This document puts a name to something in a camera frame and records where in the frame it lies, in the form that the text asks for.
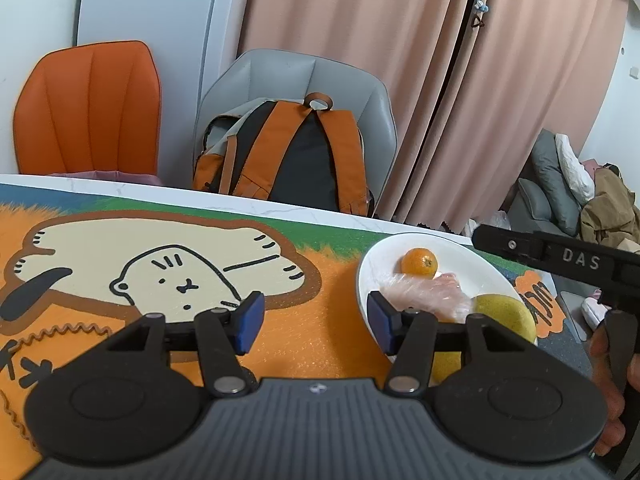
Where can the plastic-wrapped pomelo segment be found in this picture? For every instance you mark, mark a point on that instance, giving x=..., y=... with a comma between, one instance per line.
x=430, y=297

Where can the white refrigerator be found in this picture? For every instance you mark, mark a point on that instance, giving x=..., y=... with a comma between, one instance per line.
x=160, y=10

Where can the white bowl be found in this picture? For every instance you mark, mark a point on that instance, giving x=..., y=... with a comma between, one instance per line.
x=385, y=270

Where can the white plastic bag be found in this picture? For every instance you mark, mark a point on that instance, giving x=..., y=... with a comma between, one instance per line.
x=500, y=221

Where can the brown jacket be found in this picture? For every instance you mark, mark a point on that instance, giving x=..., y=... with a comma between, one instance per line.
x=610, y=210

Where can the cartoon printed table mat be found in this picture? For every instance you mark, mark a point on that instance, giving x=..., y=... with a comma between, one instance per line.
x=150, y=270

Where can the orange tangerine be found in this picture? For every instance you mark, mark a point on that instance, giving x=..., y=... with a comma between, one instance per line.
x=419, y=263

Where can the pink slipper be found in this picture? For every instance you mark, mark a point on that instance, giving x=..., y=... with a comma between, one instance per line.
x=595, y=312

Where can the person's right hand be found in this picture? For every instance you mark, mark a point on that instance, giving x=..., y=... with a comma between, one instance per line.
x=606, y=375

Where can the grey chair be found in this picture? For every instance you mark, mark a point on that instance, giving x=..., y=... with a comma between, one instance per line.
x=300, y=80

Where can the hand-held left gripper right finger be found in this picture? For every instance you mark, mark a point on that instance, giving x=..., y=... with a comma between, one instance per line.
x=380, y=322

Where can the pink curtain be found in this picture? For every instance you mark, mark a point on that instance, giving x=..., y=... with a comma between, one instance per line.
x=540, y=85
x=360, y=85

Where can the large yellow pear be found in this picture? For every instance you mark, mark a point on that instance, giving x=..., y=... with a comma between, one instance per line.
x=505, y=316

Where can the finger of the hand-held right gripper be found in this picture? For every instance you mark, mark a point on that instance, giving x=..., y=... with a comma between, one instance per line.
x=505, y=244

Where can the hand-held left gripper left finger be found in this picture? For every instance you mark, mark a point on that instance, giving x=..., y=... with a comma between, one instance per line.
x=250, y=321

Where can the pink seat cushion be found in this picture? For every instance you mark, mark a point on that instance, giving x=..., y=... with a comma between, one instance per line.
x=105, y=177

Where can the orange chair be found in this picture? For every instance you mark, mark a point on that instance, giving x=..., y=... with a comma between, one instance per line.
x=90, y=110

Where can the white pillow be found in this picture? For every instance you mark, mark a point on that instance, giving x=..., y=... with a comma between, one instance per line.
x=575, y=165

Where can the orange and black backpack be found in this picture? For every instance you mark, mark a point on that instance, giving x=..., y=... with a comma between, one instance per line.
x=300, y=160

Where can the small blue curtain ornament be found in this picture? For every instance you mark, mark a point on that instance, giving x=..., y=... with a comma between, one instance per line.
x=481, y=5

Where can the grey sofa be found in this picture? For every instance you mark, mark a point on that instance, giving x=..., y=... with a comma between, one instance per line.
x=545, y=190

